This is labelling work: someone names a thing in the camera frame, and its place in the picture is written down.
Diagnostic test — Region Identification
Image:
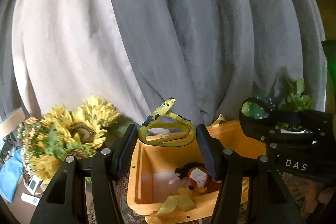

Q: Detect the grey curtain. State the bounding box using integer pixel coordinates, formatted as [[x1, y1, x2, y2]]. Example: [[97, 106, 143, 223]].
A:
[[1, 0, 327, 124]]

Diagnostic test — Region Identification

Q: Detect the white device on stand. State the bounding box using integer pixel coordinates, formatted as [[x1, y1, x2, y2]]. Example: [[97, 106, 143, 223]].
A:
[[22, 170, 47, 196]]

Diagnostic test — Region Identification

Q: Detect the person right hand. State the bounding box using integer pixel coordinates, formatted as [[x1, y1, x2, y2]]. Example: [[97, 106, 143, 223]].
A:
[[305, 181, 335, 213]]

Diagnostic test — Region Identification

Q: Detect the patterned brown rug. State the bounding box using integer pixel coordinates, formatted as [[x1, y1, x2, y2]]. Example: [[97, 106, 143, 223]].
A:
[[86, 173, 309, 223]]

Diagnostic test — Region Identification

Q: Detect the orange plastic storage box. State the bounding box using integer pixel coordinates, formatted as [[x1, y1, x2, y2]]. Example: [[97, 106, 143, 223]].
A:
[[127, 121, 266, 223]]

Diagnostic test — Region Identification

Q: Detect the white small card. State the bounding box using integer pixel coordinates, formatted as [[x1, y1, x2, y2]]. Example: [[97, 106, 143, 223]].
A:
[[21, 193, 40, 206]]

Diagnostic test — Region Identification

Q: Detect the green object at edge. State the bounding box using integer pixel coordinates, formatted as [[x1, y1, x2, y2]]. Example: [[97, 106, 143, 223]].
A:
[[322, 40, 336, 114]]

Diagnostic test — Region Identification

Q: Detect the blue cloth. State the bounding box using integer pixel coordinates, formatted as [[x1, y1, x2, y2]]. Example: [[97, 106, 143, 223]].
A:
[[0, 149, 24, 203]]

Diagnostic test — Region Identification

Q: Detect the green dotted black pouch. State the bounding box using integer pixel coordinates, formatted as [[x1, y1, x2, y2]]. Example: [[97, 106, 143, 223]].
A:
[[241, 95, 276, 119]]

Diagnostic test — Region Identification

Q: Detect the sunflower bouquet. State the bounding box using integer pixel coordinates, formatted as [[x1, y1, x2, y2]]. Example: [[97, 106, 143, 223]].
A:
[[18, 95, 132, 185]]

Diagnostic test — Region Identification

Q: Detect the green potted plant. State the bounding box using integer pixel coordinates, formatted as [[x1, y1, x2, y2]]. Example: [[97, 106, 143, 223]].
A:
[[277, 79, 313, 132]]

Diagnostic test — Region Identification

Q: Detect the black red plush mouse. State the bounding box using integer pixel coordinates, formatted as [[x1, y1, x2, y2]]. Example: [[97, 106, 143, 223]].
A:
[[168, 162, 221, 197]]

